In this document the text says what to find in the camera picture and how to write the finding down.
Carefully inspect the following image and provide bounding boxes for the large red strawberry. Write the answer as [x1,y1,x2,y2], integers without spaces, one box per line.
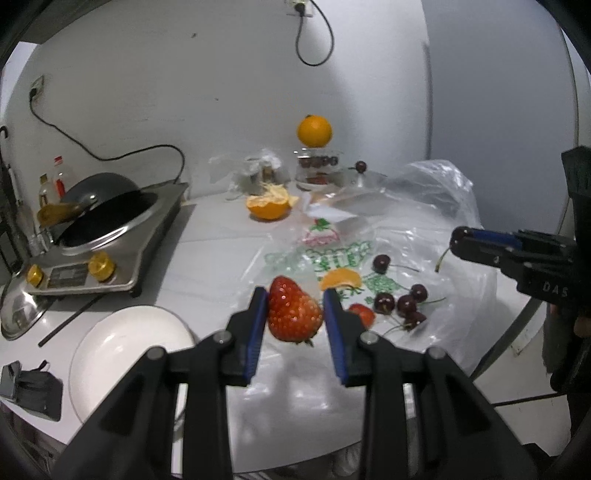
[266,276,324,347]

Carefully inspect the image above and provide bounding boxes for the orange mandarin segment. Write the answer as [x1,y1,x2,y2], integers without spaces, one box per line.
[320,268,363,291]

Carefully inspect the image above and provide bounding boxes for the white ceramic plate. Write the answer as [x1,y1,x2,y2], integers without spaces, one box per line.
[68,305,195,422]

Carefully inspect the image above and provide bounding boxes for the printed clear plastic bag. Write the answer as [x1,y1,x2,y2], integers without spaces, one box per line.
[242,160,497,373]

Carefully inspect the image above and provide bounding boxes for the steel induction cooker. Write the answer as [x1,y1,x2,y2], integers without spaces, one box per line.
[25,183,188,297]

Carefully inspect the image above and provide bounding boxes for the black chopstick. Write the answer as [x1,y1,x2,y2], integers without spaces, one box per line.
[37,294,104,348]

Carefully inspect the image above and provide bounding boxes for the steel lid with knob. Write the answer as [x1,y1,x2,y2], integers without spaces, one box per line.
[339,160,388,189]

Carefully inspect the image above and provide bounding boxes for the half peeled orange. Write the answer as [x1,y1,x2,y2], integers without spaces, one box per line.
[245,183,300,221]

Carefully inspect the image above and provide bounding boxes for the small crumpled plastic bag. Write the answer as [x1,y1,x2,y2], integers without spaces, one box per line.
[207,148,291,200]

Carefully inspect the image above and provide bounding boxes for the black pouch with phone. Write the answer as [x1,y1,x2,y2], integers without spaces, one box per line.
[1,360,63,422]

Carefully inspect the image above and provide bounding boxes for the black wok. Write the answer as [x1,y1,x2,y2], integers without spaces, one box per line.
[37,173,157,248]

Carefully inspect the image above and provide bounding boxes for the steel pot lid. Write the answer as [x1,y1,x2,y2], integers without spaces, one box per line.
[1,270,53,341]

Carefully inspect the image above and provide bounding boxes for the whole orange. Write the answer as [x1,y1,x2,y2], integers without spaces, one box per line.
[297,115,332,148]

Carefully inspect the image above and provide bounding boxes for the red capped sauce bottle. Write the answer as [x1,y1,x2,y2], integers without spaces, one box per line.
[53,156,77,198]

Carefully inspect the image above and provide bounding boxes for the small oil bottle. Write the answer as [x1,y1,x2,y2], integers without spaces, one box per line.
[38,174,60,207]

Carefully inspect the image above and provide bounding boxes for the hanging black cable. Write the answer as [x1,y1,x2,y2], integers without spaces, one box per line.
[293,0,335,67]

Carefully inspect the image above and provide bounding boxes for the black power cable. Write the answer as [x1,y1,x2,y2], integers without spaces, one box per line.
[28,85,187,186]

